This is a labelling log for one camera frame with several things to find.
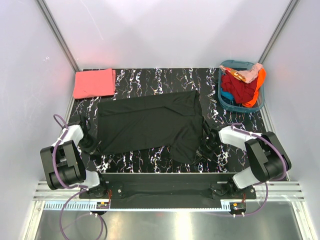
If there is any black t shirt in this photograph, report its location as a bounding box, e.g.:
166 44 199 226
97 90 203 165

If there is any aluminium frame post left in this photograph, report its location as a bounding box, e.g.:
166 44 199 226
35 0 80 72

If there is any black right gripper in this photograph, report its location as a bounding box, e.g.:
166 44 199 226
193 137 221 165

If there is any orange t shirt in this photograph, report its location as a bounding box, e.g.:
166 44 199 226
242 68 267 108

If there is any white slotted cable duct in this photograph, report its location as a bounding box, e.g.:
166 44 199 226
44 200 231 213

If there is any light pink t shirt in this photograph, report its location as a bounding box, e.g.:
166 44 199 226
219 63 263 84

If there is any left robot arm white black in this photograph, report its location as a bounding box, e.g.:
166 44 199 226
40 114 108 198

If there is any aluminium frame post right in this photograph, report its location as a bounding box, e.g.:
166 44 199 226
258 0 300 65

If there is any aluminium frame post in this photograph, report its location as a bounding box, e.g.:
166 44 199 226
35 0 80 72
258 0 300 65

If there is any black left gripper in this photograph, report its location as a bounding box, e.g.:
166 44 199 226
77 134 102 155

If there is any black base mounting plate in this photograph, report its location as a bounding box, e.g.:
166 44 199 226
80 173 257 211

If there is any dark red t shirt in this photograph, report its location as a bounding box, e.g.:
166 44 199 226
221 73 257 104

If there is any aluminium rail front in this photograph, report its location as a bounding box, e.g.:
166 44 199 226
33 181 305 202

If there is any blue t shirt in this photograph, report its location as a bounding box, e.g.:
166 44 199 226
220 88 235 101

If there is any folded pink t shirt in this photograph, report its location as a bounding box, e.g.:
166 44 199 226
73 68 116 99

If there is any teal plastic laundry basket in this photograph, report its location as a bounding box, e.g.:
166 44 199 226
218 60 267 113

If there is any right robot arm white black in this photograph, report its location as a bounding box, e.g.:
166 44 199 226
193 121 292 199

